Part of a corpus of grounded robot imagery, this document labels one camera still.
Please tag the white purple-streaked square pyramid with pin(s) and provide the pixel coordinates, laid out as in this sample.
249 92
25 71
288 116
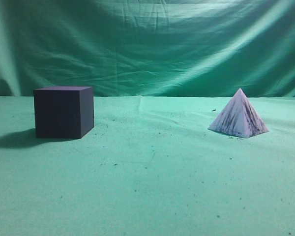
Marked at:
239 118

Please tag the dark purple cube block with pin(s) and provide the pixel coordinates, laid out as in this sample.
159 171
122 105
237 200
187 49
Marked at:
65 112

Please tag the green backdrop cloth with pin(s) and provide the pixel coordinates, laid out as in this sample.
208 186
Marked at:
180 48

